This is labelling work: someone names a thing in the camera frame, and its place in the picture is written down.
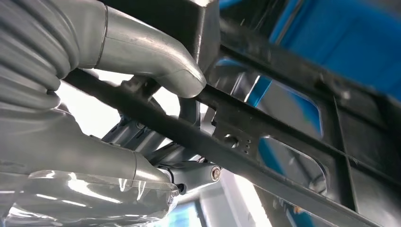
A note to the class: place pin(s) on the blue metal shelf rack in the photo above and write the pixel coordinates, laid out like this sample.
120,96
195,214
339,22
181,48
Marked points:
360,40

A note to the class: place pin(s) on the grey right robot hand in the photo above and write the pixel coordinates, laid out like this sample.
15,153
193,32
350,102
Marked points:
78,150

